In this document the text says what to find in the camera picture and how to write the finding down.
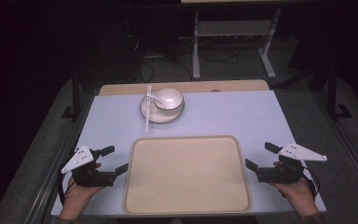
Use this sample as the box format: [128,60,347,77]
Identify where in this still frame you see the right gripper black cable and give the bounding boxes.
[302,167,322,201]

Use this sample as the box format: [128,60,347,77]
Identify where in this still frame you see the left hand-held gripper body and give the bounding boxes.
[61,145,117,189]

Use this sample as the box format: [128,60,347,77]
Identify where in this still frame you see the person's right hand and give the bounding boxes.
[269,177,320,217]

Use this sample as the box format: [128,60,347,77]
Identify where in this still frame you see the pale blue table mat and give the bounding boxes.
[49,90,327,217]

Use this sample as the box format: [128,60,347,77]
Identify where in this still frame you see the beige tray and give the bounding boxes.
[122,134,253,216]

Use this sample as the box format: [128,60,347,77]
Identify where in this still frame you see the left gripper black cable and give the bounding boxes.
[57,169,76,207]

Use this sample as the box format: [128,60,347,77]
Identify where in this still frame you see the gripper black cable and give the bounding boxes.
[302,167,322,201]
[57,169,76,207]

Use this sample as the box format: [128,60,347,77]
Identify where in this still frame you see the person's left hand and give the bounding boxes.
[62,177,105,217]

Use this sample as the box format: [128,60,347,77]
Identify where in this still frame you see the white plate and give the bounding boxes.
[139,92,186,125]

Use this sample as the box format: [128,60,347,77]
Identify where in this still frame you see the white chopstick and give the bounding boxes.
[145,86,150,133]

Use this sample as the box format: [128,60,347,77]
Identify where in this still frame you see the metal rail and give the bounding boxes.
[24,124,87,224]
[311,92,358,200]

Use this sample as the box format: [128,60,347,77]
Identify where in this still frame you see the black floor cables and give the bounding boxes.
[198,48,241,65]

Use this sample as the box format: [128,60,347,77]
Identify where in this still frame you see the white bowl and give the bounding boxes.
[153,88,185,112]

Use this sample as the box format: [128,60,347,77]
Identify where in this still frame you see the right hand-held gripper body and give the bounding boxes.
[255,142,328,185]

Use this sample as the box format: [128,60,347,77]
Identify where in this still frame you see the white metal desk frame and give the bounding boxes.
[191,8,282,80]

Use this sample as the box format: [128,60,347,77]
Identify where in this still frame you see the black metal stand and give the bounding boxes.
[325,63,353,121]
[61,69,82,121]

